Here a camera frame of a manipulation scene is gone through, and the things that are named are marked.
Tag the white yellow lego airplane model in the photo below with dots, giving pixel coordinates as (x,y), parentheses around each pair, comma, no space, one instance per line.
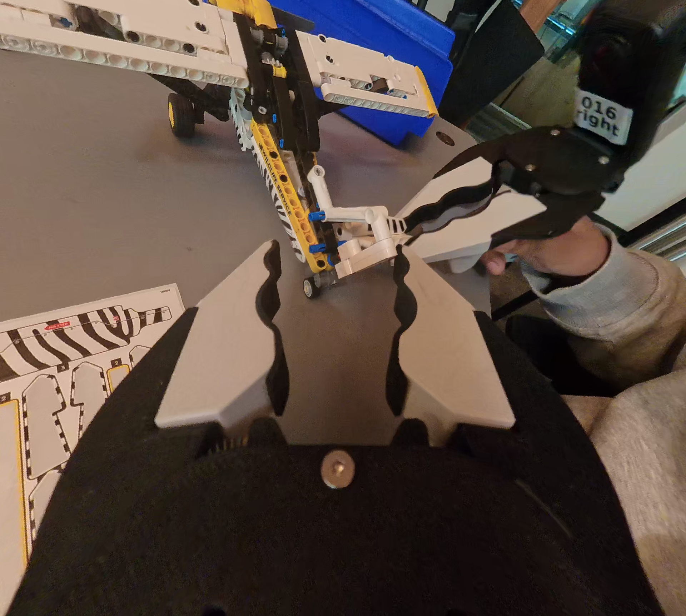
(134,21)

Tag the zebra striped sticker sheet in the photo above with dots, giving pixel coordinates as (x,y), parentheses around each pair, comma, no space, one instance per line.
(64,358)

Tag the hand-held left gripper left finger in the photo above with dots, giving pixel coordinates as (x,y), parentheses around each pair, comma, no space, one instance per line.
(219,358)

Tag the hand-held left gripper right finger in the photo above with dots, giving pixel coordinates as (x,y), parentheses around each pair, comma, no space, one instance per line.
(455,358)

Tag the person's right forearm grey sleeve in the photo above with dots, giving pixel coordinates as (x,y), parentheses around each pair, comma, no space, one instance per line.
(605,316)

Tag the small white lego piece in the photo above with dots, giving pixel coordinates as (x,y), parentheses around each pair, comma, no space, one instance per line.
(395,224)

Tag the person's grey clothing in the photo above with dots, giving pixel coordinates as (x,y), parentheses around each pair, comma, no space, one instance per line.
(643,466)

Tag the black office chair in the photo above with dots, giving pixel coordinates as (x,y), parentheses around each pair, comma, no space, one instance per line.
(493,53)

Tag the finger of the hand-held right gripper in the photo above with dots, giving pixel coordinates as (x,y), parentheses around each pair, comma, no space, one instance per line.
(450,184)
(482,224)

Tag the person's right hand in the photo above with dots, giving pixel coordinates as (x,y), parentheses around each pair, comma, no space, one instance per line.
(562,251)

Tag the stack of cardboard boxes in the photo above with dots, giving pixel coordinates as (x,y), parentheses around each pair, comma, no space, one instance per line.
(541,85)

